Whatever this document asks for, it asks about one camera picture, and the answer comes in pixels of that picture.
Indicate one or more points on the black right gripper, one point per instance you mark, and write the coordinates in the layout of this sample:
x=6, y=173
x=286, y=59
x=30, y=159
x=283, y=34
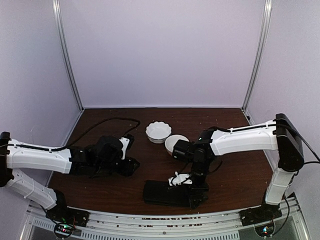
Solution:
x=193, y=195

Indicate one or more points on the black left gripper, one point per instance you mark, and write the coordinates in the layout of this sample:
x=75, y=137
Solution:
x=128, y=170

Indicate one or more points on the black zip tool case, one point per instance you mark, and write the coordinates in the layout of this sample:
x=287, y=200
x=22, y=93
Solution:
x=160, y=193

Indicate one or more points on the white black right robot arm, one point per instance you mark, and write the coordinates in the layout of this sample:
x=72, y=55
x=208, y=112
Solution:
x=275, y=135

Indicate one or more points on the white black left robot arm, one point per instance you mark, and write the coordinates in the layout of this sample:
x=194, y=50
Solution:
x=71, y=160

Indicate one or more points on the white scalloped bowl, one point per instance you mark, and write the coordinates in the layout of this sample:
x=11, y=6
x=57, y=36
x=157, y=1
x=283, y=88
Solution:
x=157, y=132

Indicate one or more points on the white round bowl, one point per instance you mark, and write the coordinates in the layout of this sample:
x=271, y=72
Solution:
x=172, y=140

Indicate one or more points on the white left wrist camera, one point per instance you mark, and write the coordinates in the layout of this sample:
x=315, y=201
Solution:
x=125, y=144

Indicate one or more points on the aluminium front rail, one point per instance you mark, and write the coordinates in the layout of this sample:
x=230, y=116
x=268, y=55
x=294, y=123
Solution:
x=224, y=225

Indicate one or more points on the aluminium left corner post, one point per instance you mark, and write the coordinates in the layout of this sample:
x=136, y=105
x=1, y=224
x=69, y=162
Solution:
x=56, y=5

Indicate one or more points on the aluminium corner post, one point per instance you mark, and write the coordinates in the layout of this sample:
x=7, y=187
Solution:
x=56, y=5
x=264, y=30

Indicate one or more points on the aluminium right corner post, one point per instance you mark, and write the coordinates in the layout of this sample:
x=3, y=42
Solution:
x=264, y=30

